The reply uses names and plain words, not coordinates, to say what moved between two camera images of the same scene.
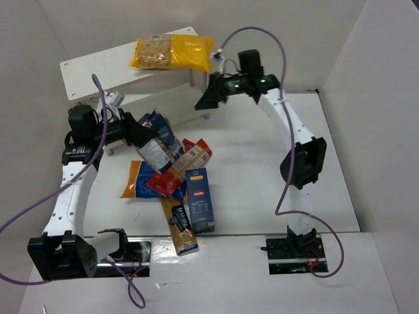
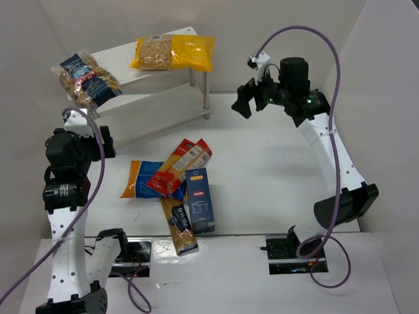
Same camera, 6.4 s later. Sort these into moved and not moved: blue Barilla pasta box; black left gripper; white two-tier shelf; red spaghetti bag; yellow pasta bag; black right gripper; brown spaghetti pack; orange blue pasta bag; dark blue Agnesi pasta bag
Moved: dark blue Agnesi pasta bag; black left gripper; black right gripper
Not moved: yellow pasta bag; blue Barilla pasta box; brown spaghetti pack; orange blue pasta bag; white two-tier shelf; red spaghetti bag
